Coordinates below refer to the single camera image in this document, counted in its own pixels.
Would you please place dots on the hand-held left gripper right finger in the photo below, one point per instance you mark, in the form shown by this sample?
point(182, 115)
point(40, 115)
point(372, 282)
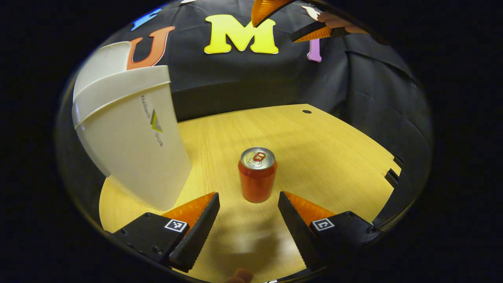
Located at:
point(294, 228)

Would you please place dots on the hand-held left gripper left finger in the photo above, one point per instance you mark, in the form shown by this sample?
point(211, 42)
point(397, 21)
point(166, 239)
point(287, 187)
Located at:
point(198, 232)

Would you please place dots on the white desktop garbage bin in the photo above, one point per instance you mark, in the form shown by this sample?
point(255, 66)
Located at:
point(129, 157)

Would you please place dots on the red pop can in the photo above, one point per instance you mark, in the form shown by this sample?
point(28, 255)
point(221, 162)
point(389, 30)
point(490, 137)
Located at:
point(257, 184)

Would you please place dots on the wooden desktop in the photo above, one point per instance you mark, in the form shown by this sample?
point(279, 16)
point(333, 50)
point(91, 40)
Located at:
point(322, 157)

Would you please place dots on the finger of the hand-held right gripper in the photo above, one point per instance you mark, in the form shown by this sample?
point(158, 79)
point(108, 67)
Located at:
point(310, 33)
point(263, 10)

